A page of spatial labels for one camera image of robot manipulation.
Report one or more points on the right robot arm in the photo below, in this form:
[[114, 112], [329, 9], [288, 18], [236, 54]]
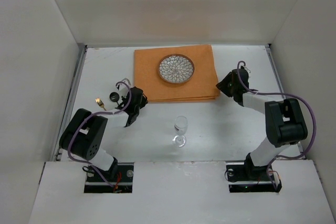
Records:
[[285, 125]]

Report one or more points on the orange cloth placemat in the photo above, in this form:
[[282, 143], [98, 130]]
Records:
[[201, 87]]

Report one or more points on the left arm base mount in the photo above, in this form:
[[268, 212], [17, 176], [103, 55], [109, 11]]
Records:
[[120, 180]]

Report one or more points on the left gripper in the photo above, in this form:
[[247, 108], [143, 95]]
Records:
[[140, 99]]

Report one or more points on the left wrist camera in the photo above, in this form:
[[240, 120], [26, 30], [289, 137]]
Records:
[[122, 89]]

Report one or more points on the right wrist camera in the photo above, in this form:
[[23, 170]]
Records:
[[246, 69]]

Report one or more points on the left aluminium rail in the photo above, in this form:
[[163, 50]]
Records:
[[70, 99]]

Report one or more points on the patterned ceramic plate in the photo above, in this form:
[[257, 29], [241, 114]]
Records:
[[176, 69]]

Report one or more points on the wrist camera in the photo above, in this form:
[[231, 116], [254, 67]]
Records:
[[246, 69], [122, 89]]

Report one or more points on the clear wine glass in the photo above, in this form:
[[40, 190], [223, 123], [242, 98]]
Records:
[[180, 127]]

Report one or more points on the black spoon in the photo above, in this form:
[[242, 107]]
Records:
[[114, 97]]

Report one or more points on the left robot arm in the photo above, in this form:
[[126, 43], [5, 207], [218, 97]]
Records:
[[83, 135]]

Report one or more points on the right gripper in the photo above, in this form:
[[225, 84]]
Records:
[[223, 85]]

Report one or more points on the gold fork with dark handle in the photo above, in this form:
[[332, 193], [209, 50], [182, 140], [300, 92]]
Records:
[[100, 103]]

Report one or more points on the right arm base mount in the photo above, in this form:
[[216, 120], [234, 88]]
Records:
[[260, 182]]

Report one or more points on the right aluminium rail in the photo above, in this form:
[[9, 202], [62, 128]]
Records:
[[292, 69]]

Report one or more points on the aluminium rail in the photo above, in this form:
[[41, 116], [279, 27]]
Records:
[[70, 99], [292, 69]]

